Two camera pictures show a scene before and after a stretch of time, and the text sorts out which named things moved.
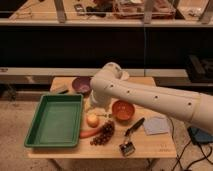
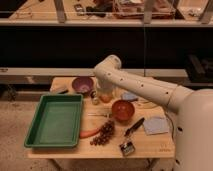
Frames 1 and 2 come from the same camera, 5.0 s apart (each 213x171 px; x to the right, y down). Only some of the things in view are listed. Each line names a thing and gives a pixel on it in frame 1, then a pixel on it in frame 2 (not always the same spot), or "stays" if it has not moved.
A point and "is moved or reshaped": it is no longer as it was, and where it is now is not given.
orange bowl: x=123 y=110 stays
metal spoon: x=104 y=115 stays
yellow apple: x=92 y=121 is moved or reshaped
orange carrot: x=85 y=133 stays
